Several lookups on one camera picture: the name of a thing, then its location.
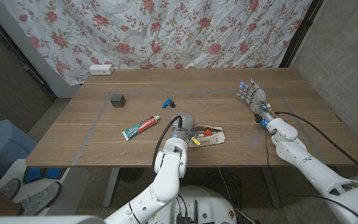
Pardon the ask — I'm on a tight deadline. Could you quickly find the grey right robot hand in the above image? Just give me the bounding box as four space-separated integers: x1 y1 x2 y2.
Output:
236 78 276 124

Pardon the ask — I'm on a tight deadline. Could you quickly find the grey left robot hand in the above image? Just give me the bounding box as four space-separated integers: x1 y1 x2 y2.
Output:
170 112 196 142

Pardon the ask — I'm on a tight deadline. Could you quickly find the white patterned pen bag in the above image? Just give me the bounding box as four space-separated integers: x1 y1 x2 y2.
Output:
186 125 226 147

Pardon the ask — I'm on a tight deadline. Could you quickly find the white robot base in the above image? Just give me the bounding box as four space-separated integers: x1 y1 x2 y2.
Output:
172 185 238 224

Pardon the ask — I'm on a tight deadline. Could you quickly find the Colgate toothpaste tube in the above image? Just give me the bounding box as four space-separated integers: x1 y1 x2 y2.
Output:
122 114 160 141

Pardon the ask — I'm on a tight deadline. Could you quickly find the blue binder clip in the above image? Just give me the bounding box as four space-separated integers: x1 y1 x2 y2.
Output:
162 98 177 109

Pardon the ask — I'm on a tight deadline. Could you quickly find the dark grey cube box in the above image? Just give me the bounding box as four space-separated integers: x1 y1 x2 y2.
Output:
109 93 126 108

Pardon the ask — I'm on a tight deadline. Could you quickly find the white table leg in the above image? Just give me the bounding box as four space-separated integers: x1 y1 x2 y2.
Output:
103 167 121 208
261 166 282 208

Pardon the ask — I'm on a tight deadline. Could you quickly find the floral backdrop cloth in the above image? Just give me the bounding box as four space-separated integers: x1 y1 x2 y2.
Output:
0 0 313 86

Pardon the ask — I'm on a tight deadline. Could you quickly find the white power strip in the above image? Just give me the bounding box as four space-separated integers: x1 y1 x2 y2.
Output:
88 63 115 76

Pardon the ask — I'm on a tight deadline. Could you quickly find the blue foot pedal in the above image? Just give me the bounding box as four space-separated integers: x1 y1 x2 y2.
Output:
22 167 63 184

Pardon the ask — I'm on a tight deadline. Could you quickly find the grey sneaker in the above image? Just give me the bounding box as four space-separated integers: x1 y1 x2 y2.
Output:
19 181 62 216
0 178 21 200

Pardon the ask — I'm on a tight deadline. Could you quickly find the light blue bin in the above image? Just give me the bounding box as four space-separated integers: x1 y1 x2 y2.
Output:
0 119 39 187

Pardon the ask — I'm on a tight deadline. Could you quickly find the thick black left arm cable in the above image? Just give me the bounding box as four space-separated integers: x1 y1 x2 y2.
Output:
151 114 183 175

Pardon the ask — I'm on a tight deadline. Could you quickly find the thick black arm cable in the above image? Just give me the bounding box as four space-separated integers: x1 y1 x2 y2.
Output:
151 114 183 175
273 111 358 182

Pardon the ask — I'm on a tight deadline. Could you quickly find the thin black right arm wire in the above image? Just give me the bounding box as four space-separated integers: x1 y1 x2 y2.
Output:
264 126 358 219

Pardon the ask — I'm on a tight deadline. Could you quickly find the black frame post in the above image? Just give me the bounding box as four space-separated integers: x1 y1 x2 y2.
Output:
0 7 58 101
278 0 324 68

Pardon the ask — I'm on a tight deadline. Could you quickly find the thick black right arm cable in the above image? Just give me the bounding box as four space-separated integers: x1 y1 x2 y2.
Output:
273 111 358 182

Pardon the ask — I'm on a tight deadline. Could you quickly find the white floor cable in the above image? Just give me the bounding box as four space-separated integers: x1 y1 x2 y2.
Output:
218 167 257 224

